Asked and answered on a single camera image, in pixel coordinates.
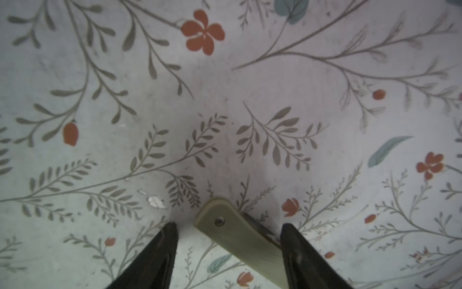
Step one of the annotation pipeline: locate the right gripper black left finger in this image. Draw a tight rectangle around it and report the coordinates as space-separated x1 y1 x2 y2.
108 222 179 289

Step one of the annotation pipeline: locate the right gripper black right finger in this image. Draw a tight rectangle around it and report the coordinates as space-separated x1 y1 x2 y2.
280 223 352 289

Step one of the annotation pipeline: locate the olive green fruit knife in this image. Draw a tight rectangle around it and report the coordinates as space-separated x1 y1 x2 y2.
194 197 289 289

